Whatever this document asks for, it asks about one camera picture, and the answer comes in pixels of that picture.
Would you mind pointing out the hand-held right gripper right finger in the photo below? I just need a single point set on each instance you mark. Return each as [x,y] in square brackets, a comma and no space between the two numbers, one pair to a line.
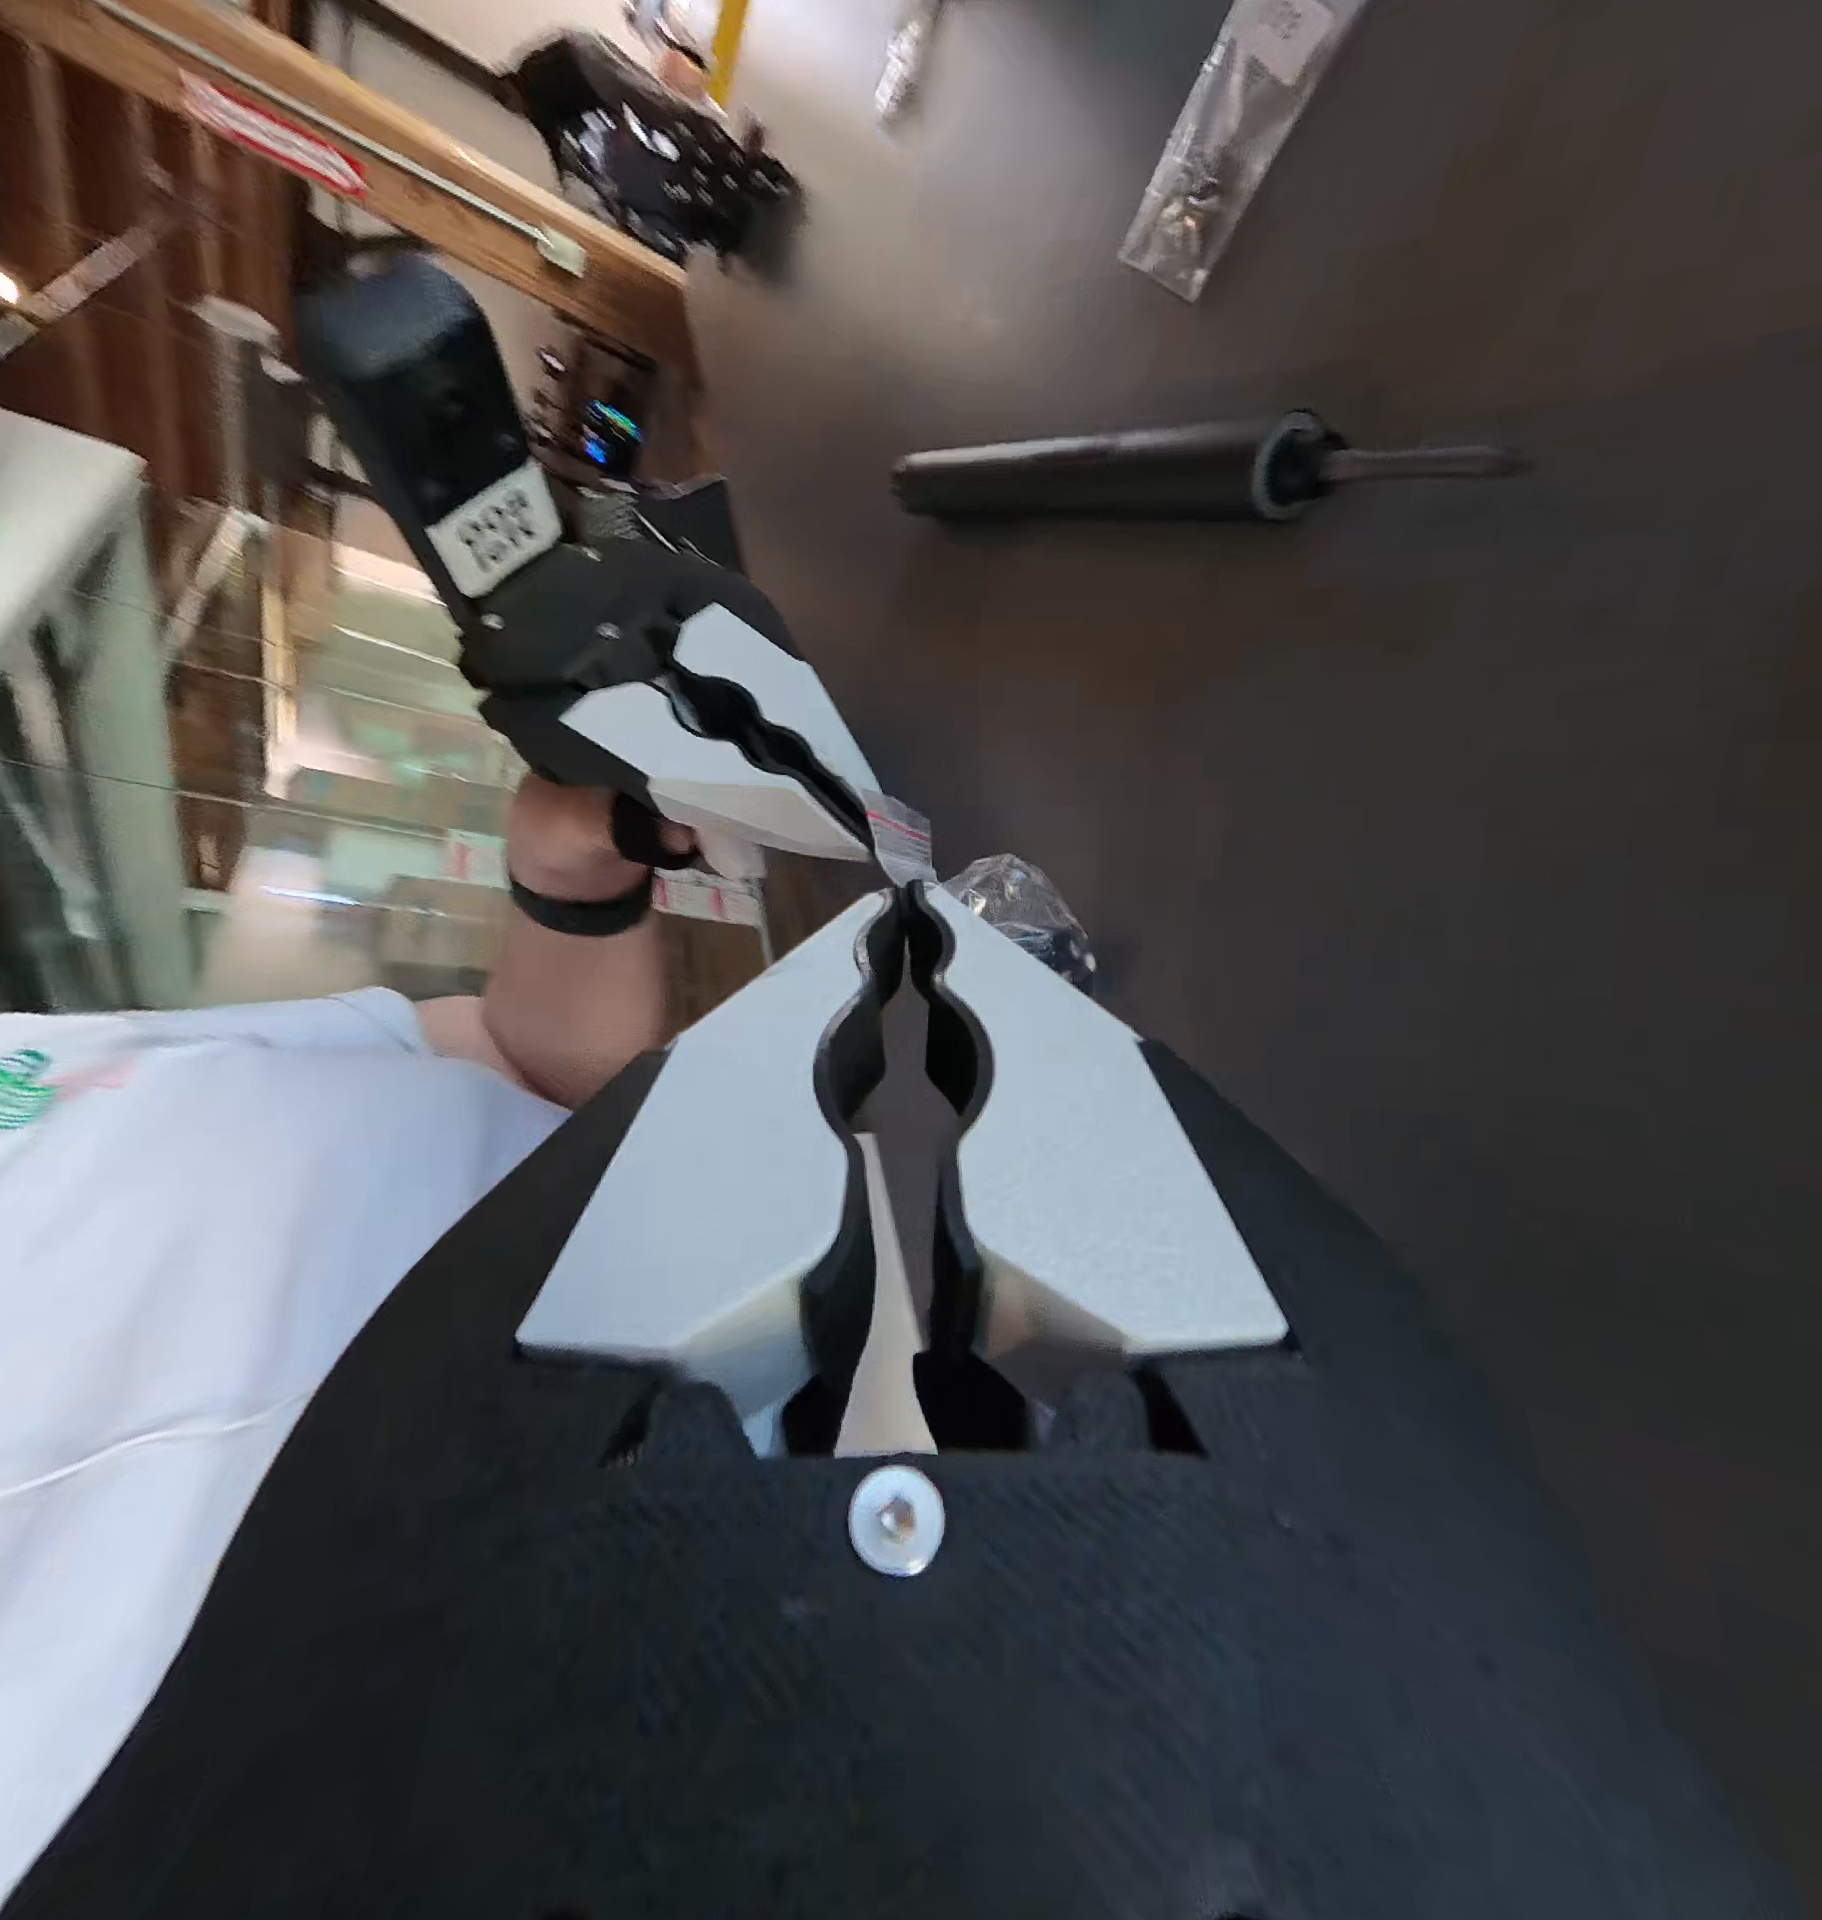
[1107,1201]

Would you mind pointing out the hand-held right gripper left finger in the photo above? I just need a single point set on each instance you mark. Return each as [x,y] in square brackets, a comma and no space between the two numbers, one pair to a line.
[671,1201]

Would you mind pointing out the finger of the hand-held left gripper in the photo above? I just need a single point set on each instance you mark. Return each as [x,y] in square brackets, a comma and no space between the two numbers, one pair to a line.
[784,691]
[700,773]

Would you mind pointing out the small clear zip bag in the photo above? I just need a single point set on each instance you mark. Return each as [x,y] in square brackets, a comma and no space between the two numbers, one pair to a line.
[1024,901]

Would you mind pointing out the person's left forearm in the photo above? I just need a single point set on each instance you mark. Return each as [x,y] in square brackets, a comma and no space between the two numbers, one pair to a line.
[581,1005]

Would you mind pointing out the dark brown desk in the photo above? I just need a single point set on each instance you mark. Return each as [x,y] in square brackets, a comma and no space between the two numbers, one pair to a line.
[1450,901]

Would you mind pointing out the person's left hand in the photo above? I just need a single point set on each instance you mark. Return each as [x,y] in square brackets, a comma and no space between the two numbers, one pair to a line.
[566,841]

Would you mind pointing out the black wristband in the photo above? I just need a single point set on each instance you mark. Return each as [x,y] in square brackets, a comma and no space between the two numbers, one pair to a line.
[575,910]

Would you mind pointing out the wooden shelf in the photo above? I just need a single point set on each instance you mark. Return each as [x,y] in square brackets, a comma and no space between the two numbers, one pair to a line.
[627,285]

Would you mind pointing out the black screwdriver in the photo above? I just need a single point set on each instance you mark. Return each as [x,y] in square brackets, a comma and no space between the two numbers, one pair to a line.
[1091,465]

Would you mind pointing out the black device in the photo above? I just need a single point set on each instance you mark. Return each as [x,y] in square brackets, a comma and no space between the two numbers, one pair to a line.
[657,150]

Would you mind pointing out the white cabinet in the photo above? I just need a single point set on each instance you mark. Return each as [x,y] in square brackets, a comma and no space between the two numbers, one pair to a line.
[41,525]

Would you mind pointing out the red and white sticker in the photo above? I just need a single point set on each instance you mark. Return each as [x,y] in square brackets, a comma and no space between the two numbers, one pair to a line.
[275,135]

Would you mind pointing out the small clear plastic bag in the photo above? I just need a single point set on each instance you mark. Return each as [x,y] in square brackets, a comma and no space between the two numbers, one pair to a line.
[911,61]

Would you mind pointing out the clear labelled bag of screws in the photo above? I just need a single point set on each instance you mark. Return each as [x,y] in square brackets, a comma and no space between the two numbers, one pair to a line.
[1234,165]

